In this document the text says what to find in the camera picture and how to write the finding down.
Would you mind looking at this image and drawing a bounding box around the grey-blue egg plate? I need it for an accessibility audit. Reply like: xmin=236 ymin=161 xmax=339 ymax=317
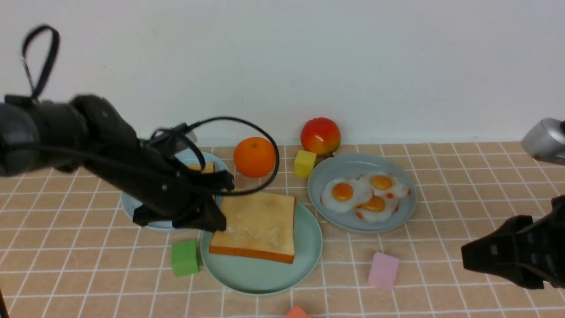
xmin=308 ymin=153 xmax=418 ymax=233

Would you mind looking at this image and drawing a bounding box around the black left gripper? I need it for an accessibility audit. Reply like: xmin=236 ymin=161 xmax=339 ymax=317
xmin=83 ymin=137 xmax=234 ymax=233

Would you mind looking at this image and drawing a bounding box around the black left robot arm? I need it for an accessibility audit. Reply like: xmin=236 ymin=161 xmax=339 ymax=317
xmin=1 ymin=95 xmax=234 ymax=233

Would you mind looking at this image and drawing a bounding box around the green centre plate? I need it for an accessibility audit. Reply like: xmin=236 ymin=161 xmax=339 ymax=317
xmin=200 ymin=202 xmax=323 ymax=296

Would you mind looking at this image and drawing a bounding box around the orange fruit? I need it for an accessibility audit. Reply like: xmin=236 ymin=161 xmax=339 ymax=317
xmin=233 ymin=137 xmax=276 ymax=178

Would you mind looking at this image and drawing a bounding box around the pink cube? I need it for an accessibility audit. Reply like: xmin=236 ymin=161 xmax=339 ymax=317
xmin=367 ymin=252 xmax=400 ymax=292

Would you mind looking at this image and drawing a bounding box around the red-orange cube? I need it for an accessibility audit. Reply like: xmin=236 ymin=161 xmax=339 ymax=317
xmin=284 ymin=305 xmax=311 ymax=318

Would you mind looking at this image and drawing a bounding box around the toast slice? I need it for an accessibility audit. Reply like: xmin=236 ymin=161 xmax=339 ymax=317
xmin=187 ymin=162 xmax=215 ymax=174
xmin=208 ymin=192 xmax=297 ymax=264

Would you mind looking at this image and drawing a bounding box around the green cube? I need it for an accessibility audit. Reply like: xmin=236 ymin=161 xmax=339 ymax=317
xmin=171 ymin=240 xmax=200 ymax=276

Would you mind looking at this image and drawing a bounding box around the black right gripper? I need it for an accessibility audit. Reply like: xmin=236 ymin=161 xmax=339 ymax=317
xmin=461 ymin=196 xmax=565 ymax=290

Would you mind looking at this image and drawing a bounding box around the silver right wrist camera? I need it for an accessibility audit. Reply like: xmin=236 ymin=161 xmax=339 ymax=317
xmin=521 ymin=117 xmax=565 ymax=166

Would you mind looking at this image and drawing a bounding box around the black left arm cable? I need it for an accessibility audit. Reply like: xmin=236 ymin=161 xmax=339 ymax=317
xmin=150 ymin=117 xmax=280 ymax=197

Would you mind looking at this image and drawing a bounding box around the light blue left plate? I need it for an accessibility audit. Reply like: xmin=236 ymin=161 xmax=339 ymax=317
xmin=121 ymin=149 xmax=232 ymax=233

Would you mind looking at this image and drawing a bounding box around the fried egg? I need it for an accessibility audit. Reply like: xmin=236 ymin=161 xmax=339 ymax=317
xmin=320 ymin=178 xmax=373 ymax=214
xmin=359 ymin=171 xmax=411 ymax=199
xmin=354 ymin=195 xmax=399 ymax=223

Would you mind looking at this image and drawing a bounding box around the red yellow apple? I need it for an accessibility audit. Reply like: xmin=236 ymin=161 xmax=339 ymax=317
xmin=300 ymin=117 xmax=341 ymax=158

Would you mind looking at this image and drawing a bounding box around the yellow cube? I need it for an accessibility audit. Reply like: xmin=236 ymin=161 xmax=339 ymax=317
xmin=294 ymin=150 xmax=317 ymax=179

